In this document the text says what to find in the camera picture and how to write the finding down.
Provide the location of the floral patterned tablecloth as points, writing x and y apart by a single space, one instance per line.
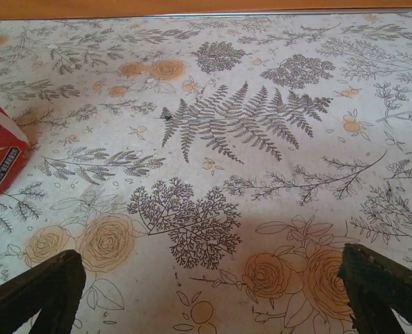
227 174

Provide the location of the amber drink bottle red label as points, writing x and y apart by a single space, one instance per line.
0 156

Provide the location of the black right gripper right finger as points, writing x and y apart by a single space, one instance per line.
383 288

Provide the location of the aluminium table edge rail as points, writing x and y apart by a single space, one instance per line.
261 14

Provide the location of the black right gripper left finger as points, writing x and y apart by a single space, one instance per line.
63 282

